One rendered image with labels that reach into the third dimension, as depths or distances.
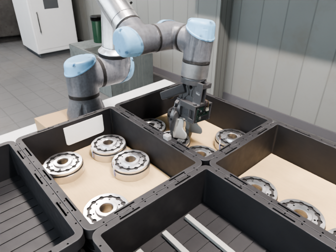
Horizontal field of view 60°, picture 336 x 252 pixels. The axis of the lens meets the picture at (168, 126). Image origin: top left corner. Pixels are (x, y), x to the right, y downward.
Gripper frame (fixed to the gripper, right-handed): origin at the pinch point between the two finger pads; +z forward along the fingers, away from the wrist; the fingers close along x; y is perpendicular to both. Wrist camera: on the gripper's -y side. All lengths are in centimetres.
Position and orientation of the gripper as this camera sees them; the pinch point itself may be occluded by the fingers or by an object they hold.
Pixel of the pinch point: (180, 138)
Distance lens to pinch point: 90.8
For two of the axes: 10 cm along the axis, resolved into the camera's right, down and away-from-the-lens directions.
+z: -1.0, 9.0, 4.3
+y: 6.7, 3.8, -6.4
